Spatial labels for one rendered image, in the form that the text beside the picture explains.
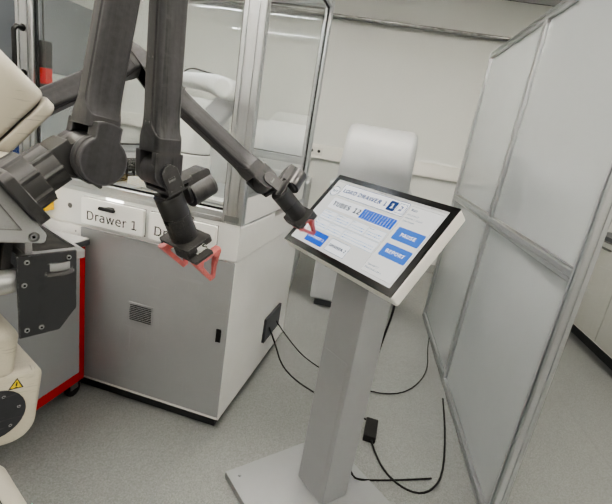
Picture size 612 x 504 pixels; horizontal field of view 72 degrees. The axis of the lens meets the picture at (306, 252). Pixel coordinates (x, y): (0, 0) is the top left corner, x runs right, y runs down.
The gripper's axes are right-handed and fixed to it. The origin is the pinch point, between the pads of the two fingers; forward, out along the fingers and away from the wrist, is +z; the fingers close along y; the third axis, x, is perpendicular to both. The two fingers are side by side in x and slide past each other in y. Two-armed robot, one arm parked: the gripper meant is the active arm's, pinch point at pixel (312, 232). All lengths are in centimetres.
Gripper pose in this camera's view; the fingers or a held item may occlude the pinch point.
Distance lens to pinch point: 135.8
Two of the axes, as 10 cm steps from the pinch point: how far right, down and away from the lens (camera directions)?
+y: -5.5, -3.3, 7.6
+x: -6.5, 7.4, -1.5
